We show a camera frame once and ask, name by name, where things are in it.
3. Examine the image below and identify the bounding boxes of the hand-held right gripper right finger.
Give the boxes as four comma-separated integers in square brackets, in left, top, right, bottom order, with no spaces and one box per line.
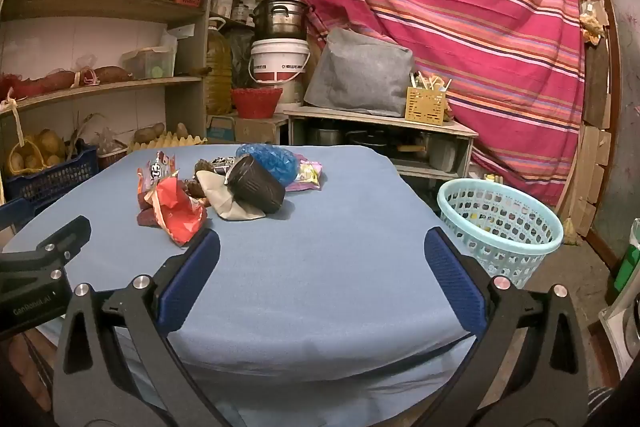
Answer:
[424,227,591,427]

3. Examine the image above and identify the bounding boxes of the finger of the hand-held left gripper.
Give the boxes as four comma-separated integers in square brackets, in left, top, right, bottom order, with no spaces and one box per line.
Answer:
[0,216,92,283]

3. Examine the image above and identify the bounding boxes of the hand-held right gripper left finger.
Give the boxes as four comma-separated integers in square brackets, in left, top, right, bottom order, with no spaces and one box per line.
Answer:
[52,229,246,427]

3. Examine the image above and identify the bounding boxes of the light blue plastic basket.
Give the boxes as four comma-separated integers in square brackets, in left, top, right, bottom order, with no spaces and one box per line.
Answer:
[437,178,564,290]

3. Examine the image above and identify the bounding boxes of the red snack wrapper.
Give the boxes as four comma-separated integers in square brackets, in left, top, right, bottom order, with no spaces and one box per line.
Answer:
[150,179,208,247]

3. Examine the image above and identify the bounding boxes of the dark red packet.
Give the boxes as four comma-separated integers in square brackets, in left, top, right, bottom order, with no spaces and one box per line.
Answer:
[136,194,161,228]

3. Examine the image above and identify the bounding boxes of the beige paper bag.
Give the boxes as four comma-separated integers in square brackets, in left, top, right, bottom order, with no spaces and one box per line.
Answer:
[195,169,266,223]

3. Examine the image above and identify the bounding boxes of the black plastic cup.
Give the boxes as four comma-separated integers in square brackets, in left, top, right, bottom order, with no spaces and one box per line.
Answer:
[224,155,287,214]

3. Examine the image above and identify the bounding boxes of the blue plastic bag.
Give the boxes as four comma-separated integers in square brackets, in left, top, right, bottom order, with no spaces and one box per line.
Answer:
[236,143,300,186]

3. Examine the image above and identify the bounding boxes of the pink snack packet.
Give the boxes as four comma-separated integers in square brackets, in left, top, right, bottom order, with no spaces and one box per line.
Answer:
[287,158,323,192]

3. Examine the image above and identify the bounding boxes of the dark blue plastic crate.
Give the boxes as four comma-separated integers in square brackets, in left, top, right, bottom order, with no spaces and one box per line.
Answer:
[2,142,99,208]

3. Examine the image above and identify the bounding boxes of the net bag of potatoes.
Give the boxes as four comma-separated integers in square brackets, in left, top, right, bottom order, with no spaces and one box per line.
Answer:
[7,129,66,172]

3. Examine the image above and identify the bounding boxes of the small basket with plastic bag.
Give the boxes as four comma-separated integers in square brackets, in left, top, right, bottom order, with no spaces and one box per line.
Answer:
[97,127,128,168]

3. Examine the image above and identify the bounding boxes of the blue tablecloth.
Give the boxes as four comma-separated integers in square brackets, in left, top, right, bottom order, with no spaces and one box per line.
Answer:
[2,144,493,427]

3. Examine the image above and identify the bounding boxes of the white kitchen container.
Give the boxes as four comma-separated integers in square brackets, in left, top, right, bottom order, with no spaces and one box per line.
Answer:
[427,134,458,170]

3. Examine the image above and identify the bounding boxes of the large potato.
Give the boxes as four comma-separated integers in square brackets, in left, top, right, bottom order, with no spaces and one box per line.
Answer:
[134,123,166,142]

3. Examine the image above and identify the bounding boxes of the yellow egg tray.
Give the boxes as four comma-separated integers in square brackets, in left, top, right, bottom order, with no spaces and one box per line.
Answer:
[127,133,207,152]

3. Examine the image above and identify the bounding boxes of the red net bag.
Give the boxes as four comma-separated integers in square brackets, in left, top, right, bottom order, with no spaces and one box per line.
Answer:
[0,72,76,98]

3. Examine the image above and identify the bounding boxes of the black pan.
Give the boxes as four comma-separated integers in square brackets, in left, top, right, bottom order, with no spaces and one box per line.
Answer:
[347,129,401,152]

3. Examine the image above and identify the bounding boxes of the cardboard box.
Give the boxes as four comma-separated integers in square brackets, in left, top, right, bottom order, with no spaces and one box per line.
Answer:
[206,113,288,145]

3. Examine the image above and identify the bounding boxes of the sweet potato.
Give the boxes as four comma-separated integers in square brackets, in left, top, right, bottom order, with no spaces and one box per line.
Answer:
[92,66,133,82]

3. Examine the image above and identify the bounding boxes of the stack of cardboard pieces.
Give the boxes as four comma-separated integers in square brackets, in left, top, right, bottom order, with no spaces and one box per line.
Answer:
[570,122,613,238]

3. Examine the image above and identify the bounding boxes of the yellow utensil holder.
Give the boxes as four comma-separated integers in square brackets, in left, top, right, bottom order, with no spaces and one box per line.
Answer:
[405,86,447,126]

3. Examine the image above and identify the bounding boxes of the green bottle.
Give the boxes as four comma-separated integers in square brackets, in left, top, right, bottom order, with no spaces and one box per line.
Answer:
[612,217,640,293]

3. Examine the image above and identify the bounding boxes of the low wooden cabinet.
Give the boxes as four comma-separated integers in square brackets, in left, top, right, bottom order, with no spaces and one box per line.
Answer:
[284,106,478,198]

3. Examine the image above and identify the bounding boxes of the red plastic bowl basket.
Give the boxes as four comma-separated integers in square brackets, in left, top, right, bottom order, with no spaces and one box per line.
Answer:
[230,88,283,119]

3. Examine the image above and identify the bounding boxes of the small steel pot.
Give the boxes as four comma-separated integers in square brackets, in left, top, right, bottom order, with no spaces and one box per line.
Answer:
[307,127,343,146]

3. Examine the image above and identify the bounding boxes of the clear plastic container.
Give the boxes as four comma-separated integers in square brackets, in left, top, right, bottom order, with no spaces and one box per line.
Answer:
[122,46,176,78]

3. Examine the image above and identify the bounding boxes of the bundle of utensils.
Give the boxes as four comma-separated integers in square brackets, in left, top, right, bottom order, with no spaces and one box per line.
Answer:
[410,72,453,94]

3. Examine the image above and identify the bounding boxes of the yellow oil bottle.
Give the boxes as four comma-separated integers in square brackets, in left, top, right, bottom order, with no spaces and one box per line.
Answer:
[205,18,233,115]

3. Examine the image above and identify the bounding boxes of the grey fabric cover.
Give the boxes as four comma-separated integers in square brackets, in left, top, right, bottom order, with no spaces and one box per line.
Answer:
[304,28,415,118]

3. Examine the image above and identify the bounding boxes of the wooden shelf unit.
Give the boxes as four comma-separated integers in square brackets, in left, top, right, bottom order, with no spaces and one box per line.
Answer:
[0,0,221,168]

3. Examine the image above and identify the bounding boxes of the white plastic bucket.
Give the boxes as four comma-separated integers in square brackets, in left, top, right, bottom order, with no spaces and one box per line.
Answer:
[248,39,311,108]

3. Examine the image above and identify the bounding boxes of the red striped hanging cloth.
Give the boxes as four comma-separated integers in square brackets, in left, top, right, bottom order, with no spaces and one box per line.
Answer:
[292,0,586,208]

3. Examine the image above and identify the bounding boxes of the dark lidded jar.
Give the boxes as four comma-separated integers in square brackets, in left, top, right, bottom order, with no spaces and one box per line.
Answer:
[232,0,256,25]

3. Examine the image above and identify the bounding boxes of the large steel pot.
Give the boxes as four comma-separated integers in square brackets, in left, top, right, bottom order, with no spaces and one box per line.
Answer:
[252,0,308,40]

